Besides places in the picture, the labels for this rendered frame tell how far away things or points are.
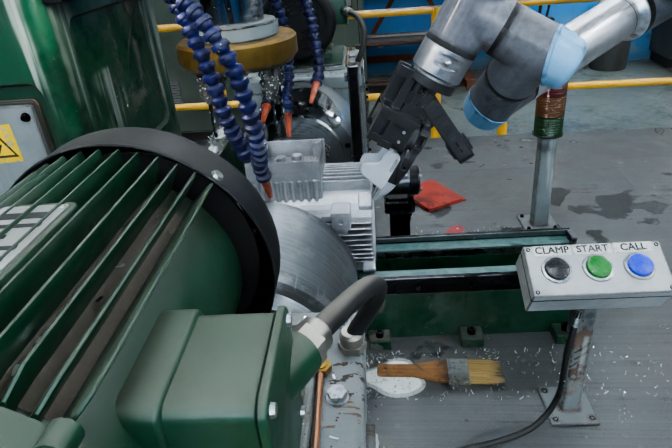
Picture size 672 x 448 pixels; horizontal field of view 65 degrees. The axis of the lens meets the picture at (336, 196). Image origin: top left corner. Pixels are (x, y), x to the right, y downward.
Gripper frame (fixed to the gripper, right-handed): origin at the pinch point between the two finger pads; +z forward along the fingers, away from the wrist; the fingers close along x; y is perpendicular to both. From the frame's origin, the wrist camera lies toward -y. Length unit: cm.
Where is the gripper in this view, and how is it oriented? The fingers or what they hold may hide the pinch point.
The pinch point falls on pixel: (381, 194)
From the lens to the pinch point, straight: 84.2
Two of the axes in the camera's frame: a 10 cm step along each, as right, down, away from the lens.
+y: -9.0, -4.0, -1.6
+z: -4.3, 8.0, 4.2
